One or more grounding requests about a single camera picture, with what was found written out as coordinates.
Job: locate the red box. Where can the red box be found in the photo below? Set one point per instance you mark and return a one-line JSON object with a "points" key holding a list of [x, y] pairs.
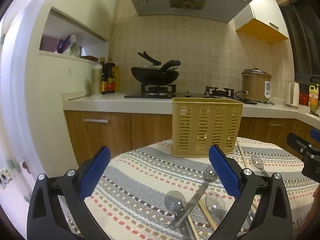
{"points": [[303, 98]]}

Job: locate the black wok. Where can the black wok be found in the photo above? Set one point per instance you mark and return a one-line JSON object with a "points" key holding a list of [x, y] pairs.
{"points": [[155, 76]]}

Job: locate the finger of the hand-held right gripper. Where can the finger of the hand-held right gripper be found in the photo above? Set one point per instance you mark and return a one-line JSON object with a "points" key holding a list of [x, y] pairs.
{"points": [[296, 142], [315, 133]]}

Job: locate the white kettle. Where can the white kettle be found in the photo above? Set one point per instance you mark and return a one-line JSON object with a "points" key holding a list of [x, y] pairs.
{"points": [[293, 93]]}

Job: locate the wooden kitchen counter cabinet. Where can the wooden kitchen counter cabinet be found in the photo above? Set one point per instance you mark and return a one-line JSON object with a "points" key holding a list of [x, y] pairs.
{"points": [[100, 130]]}

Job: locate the brown rice cooker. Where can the brown rice cooker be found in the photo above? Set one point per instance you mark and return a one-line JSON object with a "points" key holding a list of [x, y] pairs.
{"points": [[255, 85]]}

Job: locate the person's right hand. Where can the person's right hand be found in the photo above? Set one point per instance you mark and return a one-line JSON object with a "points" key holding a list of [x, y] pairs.
{"points": [[314, 210]]}

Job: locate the striped woven tablecloth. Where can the striped woven tablecloth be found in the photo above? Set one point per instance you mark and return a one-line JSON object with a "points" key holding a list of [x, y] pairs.
{"points": [[140, 180]]}

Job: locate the recessed wall shelf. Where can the recessed wall shelf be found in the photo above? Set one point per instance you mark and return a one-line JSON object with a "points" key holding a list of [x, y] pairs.
{"points": [[72, 37]]}

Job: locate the wooden chopstick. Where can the wooden chopstick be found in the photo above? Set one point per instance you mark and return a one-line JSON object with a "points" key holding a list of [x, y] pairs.
{"points": [[242, 156], [192, 226], [207, 215]]}

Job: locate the dark window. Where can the dark window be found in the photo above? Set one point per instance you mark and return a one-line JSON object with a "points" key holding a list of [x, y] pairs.
{"points": [[305, 40]]}

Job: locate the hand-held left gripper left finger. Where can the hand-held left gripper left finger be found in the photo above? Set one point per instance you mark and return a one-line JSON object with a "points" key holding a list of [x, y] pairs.
{"points": [[96, 172]]}

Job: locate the white cylindrical bottle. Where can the white cylindrical bottle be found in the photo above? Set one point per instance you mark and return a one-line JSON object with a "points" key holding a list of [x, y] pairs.
{"points": [[96, 80]]}

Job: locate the small clear spoon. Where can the small clear spoon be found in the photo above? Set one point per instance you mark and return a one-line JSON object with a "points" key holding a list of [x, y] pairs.
{"points": [[250, 218]]}

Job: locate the clear plastic spoon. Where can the clear plastic spoon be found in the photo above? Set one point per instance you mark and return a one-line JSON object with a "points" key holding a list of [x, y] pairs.
{"points": [[258, 164], [175, 201], [215, 202]]}

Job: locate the purple gift bag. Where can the purple gift bag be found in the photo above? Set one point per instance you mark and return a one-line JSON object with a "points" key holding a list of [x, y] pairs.
{"points": [[63, 45]]}

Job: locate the cream wall cabinet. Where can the cream wall cabinet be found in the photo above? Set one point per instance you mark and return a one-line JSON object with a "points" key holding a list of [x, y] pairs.
{"points": [[265, 15]]}

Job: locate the yellow detergent bottle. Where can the yellow detergent bottle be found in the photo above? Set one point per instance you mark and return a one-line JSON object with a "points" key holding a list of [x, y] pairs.
{"points": [[314, 97]]}

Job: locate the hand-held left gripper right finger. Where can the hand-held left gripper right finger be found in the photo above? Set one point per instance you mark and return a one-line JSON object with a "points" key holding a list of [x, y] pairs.
{"points": [[225, 172]]}

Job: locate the black gas stove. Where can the black gas stove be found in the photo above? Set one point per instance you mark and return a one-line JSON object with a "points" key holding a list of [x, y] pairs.
{"points": [[160, 91]]}

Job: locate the dark sauce bottle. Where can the dark sauce bottle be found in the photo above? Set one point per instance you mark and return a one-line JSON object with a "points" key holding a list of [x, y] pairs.
{"points": [[103, 80]]}

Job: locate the yellow plastic utensil basket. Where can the yellow plastic utensil basket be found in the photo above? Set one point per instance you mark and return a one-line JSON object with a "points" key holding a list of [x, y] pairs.
{"points": [[206, 127]]}

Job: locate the grey range hood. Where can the grey range hood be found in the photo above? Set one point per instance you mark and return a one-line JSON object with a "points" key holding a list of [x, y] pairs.
{"points": [[185, 2]]}

